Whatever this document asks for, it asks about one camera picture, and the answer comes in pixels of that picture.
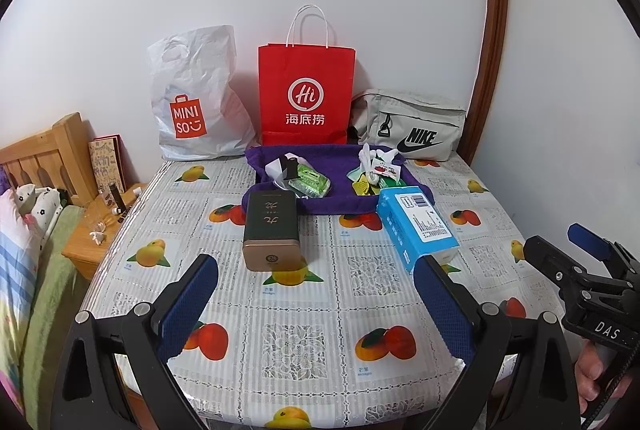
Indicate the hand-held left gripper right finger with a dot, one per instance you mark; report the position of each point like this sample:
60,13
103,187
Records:
442,310

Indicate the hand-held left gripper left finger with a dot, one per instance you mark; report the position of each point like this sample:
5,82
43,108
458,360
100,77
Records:
187,305

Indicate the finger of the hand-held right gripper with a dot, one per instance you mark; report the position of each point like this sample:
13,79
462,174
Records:
590,240
547,255

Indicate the small pale green packet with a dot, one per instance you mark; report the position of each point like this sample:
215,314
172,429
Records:
387,172

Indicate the yellow mesh pouch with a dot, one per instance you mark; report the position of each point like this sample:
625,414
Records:
361,184

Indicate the white sponge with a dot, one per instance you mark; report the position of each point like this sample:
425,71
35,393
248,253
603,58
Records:
272,170

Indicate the white sock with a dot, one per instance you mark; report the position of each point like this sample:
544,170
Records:
367,158

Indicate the green wet wipe packet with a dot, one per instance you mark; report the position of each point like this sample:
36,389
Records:
310,182

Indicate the purple towel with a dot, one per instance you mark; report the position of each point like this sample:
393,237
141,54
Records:
340,165

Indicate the person's right hand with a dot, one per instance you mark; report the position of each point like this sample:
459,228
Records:
587,375

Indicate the fruit printed tablecloth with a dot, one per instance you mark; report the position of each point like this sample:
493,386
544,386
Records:
225,260

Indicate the blue tissue box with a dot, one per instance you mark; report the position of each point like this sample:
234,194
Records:
415,225

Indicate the dark green gold tin box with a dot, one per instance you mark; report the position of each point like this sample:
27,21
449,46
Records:
272,230

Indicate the white earphones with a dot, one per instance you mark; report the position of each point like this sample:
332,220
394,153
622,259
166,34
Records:
97,234

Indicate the wooden nightstand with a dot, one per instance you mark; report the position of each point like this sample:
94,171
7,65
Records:
90,240

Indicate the small black bottle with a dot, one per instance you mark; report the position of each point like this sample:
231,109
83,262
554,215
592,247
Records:
119,202

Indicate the green blanket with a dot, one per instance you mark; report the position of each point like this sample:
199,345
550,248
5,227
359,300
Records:
50,300

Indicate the brown patterned book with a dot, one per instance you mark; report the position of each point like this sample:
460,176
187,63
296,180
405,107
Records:
106,165

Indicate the white dotted pillow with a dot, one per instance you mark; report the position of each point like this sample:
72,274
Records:
42,210

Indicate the striped pastel bedding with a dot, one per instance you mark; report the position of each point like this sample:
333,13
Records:
15,270

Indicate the grey waist bag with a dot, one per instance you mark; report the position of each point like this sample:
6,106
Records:
410,115

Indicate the wooden headboard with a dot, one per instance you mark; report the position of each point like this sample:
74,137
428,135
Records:
50,150

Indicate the purple knitted cloth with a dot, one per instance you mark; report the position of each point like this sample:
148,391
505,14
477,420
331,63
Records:
4,177

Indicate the white plastic shopping bag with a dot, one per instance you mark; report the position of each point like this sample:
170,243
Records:
200,75

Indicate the red paper bag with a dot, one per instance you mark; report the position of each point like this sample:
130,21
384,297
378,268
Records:
305,70

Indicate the brown wooden door frame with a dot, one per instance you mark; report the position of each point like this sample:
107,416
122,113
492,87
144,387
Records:
495,35

